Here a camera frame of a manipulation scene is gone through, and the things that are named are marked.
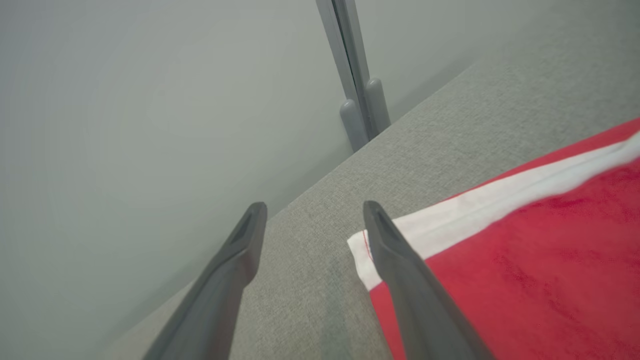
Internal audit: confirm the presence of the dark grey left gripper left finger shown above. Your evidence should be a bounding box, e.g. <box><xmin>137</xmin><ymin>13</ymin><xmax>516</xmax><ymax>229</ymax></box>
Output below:
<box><xmin>143</xmin><ymin>201</ymin><xmax>270</xmax><ymax>360</ymax></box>

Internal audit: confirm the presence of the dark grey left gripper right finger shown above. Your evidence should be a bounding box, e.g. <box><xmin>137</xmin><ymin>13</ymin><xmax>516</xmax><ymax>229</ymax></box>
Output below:
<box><xmin>362</xmin><ymin>200</ymin><xmax>497</xmax><ymax>360</ymax></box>

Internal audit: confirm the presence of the grey partition post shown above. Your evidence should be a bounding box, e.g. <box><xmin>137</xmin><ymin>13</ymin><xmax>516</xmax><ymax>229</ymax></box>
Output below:
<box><xmin>315</xmin><ymin>0</ymin><xmax>393</xmax><ymax>154</ymax></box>

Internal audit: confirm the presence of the red jersey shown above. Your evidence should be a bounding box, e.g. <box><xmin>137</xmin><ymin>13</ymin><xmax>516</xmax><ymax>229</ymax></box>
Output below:
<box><xmin>346</xmin><ymin>117</ymin><xmax>640</xmax><ymax>360</ymax></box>

